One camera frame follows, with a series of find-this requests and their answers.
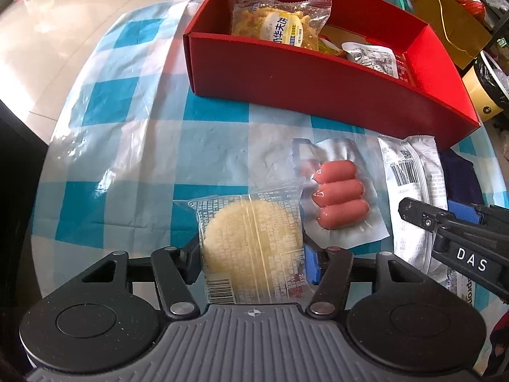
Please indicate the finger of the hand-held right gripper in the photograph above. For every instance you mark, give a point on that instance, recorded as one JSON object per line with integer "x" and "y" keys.
{"x": 427, "y": 221}
{"x": 465, "y": 213}

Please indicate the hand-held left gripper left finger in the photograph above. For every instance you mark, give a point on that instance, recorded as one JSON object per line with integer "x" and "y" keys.
{"x": 175, "y": 286}

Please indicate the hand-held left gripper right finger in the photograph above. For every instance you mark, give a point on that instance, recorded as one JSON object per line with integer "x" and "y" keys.
{"x": 312, "y": 264}

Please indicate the white wafer packet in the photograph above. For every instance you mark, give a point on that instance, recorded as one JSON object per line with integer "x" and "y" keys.
{"x": 461, "y": 286}

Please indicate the purple snack packet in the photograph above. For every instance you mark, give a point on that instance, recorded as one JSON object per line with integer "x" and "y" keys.
{"x": 461, "y": 179}

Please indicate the long white silver packet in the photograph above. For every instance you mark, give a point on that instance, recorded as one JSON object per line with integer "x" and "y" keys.
{"x": 413, "y": 183}

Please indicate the clear sausage packet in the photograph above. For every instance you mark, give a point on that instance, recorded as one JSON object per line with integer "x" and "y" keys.
{"x": 338, "y": 203}

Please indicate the clear round pastry packet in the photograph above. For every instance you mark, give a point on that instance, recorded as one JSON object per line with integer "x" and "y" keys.
{"x": 250, "y": 238}

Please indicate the clear packet white label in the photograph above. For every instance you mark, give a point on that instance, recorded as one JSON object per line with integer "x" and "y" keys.
{"x": 373, "y": 57}

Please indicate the red cardboard box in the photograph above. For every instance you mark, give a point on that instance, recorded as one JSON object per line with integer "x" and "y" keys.
{"x": 278, "y": 75}

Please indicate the yellow red snack packet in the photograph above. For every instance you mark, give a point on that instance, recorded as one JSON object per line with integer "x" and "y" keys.
{"x": 332, "y": 47}

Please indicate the clear yellow waffle packet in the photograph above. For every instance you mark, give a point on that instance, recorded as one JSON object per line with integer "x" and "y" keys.
{"x": 274, "y": 22}

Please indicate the yellow trash bin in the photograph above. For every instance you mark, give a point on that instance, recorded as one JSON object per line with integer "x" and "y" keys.
{"x": 477, "y": 91}

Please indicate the blue white checkered tablecloth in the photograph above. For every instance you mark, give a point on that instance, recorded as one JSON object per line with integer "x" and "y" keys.
{"x": 139, "y": 147}

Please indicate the black shelf rack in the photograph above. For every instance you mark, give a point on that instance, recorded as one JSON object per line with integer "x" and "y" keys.
{"x": 503, "y": 20}

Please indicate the red plastic bag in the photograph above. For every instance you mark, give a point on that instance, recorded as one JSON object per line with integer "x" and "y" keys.
{"x": 473, "y": 8}

